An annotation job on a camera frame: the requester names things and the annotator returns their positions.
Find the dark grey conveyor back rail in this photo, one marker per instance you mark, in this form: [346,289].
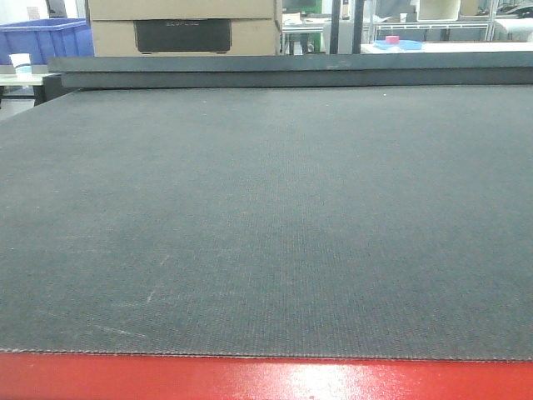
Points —
[315,71]

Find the white paper cup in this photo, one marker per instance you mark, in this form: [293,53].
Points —
[21,63]

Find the red conveyor front edge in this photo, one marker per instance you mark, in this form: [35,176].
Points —
[83,376]

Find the white metal shelf rack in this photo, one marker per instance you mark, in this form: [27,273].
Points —
[434,21]

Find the dark grey conveyor belt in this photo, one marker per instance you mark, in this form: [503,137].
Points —
[339,223]

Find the black vertical post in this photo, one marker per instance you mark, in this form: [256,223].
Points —
[356,40]

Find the blue plastic crate background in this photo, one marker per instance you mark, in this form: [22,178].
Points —
[46,38]

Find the brown cardboard box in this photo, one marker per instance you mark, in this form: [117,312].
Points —
[185,28]

